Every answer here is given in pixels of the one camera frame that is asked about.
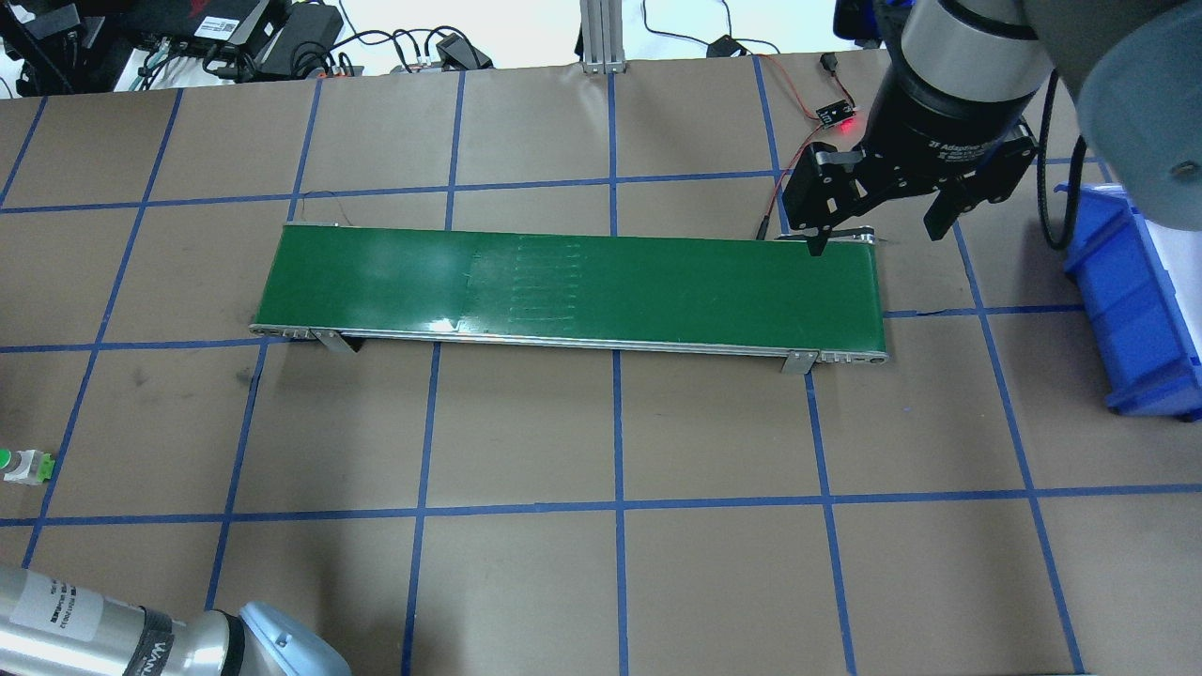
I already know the green push button switch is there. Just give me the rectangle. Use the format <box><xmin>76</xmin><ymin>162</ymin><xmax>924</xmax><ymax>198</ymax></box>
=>
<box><xmin>1</xmin><ymin>447</ymin><xmax>56</xmax><ymax>486</ymax></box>

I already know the red black power cable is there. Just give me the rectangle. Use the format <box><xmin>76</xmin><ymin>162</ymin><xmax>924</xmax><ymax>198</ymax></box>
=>
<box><xmin>754</xmin><ymin>54</ymin><xmax>857</xmax><ymax>241</ymax></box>

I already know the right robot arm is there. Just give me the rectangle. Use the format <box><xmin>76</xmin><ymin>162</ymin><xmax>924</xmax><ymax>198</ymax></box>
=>
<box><xmin>783</xmin><ymin>1</ymin><xmax>1201</xmax><ymax>255</ymax></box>

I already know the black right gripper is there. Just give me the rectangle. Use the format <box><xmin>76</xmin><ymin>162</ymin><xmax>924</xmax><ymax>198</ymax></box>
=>
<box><xmin>784</xmin><ymin>71</ymin><xmax>1039</xmax><ymax>257</ymax></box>

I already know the blue storage bin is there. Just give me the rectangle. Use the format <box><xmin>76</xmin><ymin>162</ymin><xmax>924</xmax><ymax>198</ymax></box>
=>
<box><xmin>1065</xmin><ymin>183</ymin><xmax>1201</xmax><ymax>421</ymax></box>

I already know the small sensor board red led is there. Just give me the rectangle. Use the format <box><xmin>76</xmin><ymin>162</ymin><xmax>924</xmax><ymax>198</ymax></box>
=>
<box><xmin>814</xmin><ymin>99</ymin><xmax>857</xmax><ymax>129</ymax></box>

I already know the green conveyor belt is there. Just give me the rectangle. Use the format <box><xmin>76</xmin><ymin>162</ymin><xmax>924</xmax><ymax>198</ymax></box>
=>
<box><xmin>249</xmin><ymin>223</ymin><xmax>889</xmax><ymax>373</ymax></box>

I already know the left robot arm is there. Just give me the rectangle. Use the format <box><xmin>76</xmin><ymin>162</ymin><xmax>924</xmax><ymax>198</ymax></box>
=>
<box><xmin>1</xmin><ymin>564</ymin><xmax>352</xmax><ymax>675</ymax></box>

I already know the aluminium frame post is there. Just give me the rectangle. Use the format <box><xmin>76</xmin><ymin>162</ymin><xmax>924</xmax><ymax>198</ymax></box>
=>
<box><xmin>579</xmin><ymin>0</ymin><xmax>627</xmax><ymax>75</ymax></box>

